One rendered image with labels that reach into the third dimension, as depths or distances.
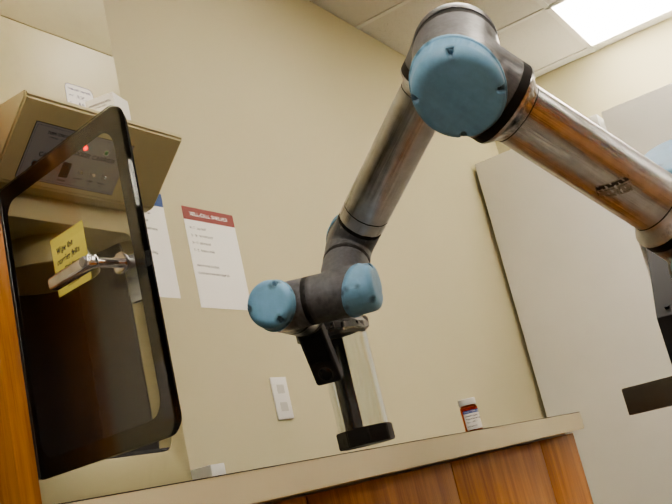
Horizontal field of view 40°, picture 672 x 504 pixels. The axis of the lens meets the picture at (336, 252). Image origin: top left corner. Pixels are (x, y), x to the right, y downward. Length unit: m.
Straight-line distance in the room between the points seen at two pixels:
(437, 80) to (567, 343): 3.07
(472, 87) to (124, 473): 0.74
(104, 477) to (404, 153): 0.63
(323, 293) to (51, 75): 0.58
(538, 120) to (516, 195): 3.08
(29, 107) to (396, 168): 0.53
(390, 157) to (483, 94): 0.27
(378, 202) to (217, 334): 1.04
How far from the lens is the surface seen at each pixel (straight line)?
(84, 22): 1.70
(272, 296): 1.36
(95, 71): 1.66
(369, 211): 1.40
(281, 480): 1.18
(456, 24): 1.18
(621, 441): 4.08
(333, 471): 1.28
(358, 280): 1.34
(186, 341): 2.25
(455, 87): 1.13
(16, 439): 1.17
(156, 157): 1.53
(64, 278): 1.10
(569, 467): 2.20
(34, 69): 1.55
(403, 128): 1.33
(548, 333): 4.15
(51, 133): 1.39
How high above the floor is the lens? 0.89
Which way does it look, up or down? 14 degrees up
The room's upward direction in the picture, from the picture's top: 13 degrees counter-clockwise
